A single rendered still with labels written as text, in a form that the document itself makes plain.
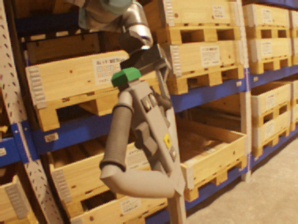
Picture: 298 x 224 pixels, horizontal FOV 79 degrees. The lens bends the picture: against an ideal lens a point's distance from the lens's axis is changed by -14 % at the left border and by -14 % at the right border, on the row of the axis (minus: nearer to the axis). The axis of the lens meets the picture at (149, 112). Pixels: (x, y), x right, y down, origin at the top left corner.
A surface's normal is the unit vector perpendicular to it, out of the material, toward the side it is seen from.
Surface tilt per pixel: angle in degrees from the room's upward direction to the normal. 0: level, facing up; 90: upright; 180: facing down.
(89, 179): 90
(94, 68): 90
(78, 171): 90
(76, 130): 90
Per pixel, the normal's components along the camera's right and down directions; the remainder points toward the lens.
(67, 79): 0.51, 0.13
